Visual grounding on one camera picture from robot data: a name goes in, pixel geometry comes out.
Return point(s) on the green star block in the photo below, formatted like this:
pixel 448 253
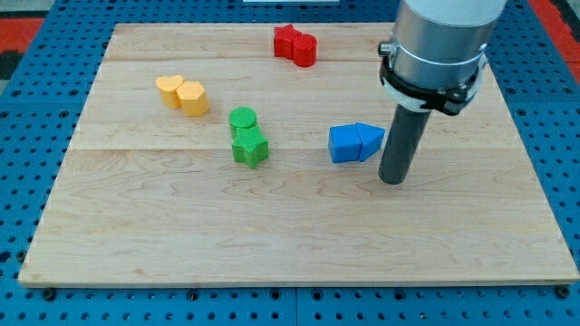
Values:
pixel 250 146

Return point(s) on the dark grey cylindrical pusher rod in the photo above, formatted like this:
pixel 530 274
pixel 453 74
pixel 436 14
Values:
pixel 403 140

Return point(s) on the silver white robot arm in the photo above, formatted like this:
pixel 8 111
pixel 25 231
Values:
pixel 434 58

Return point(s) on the light wooden board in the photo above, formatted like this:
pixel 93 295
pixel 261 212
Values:
pixel 148 197

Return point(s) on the red star block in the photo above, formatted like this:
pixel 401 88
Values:
pixel 284 41

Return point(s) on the blue cube block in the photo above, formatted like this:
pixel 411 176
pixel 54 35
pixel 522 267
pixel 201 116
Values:
pixel 344 143

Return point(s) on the yellow heart block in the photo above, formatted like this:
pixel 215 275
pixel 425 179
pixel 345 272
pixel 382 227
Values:
pixel 167 87

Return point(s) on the red cylinder block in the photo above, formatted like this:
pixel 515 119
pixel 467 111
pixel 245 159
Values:
pixel 304 50

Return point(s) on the green cylinder block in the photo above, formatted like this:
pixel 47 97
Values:
pixel 241 118

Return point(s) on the yellow hexagon block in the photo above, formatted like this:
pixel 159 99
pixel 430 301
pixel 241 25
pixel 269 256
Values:
pixel 193 99

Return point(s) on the blue triangle block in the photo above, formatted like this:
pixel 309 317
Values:
pixel 371 138

